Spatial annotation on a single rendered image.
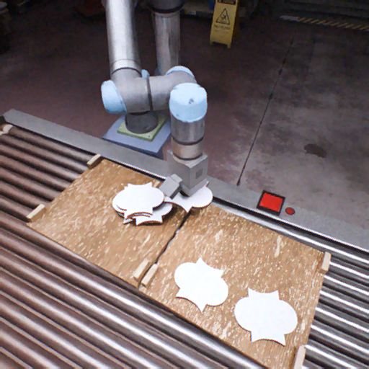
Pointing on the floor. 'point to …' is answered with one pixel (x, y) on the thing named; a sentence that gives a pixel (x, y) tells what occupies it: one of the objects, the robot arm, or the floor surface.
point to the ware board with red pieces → (91, 9)
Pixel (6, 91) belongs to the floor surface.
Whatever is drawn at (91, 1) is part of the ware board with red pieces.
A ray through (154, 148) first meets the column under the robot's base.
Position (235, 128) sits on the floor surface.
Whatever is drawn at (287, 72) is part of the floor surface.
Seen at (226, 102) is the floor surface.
